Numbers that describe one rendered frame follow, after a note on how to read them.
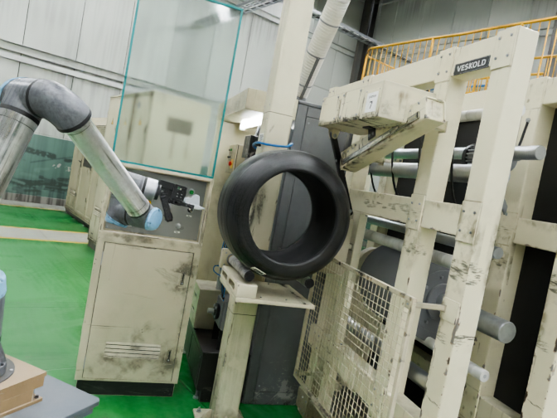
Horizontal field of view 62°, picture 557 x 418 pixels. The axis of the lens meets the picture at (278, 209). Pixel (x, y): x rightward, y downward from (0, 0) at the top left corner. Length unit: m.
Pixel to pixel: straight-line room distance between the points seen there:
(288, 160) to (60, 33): 9.45
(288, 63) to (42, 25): 8.99
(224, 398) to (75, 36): 9.48
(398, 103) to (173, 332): 1.72
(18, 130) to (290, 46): 1.38
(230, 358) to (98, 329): 0.73
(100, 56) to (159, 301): 8.98
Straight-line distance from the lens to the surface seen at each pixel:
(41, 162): 10.86
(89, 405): 1.52
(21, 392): 1.48
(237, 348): 2.51
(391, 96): 1.93
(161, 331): 2.76
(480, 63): 2.00
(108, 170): 1.66
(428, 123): 1.90
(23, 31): 11.01
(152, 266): 2.65
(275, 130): 2.37
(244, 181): 1.94
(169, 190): 1.98
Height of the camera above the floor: 1.31
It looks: 3 degrees down
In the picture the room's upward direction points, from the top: 11 degrees clockwise
